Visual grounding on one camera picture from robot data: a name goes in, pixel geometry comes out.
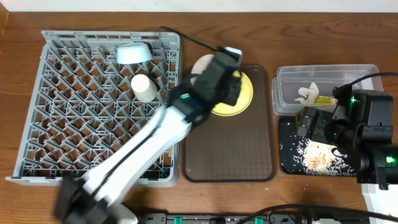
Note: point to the light blue bowl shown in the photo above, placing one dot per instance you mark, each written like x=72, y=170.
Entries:
x=133, y=53

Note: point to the black waste tray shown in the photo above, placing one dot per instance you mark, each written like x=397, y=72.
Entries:
x=289, y=155

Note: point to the brown plastic serving tray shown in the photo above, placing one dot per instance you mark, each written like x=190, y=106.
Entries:
x=239, y=148

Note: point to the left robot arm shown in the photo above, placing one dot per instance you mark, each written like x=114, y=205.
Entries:
x=97, y=196

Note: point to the pink small plate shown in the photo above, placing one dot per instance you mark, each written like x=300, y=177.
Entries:
x=200, y=66

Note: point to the clear plastic container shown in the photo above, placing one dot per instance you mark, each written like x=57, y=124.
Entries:
x=290, y=79

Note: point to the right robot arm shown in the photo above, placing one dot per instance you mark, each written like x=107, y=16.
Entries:
x=360, y=129

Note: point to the cream cup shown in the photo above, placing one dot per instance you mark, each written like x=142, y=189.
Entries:
x=144, y=88

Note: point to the grey dishwasher rack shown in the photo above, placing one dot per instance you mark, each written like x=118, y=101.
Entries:
x=83, y=108

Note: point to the yellow plate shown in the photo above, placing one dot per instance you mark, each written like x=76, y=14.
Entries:
x=243, y=101

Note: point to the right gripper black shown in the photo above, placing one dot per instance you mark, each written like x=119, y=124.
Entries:
x=315, y=125

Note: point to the yellow green snack wrapper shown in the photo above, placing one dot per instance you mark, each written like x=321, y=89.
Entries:
x=325, y=100

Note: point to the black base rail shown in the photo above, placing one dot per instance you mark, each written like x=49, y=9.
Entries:
x=273, y=218

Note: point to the white tissue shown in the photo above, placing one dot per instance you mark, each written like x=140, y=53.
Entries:
x=308, y=95

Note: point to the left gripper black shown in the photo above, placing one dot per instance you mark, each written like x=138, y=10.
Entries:
x=233, y=90

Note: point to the spilled rice pile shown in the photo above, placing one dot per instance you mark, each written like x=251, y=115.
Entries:
x=317, y=158

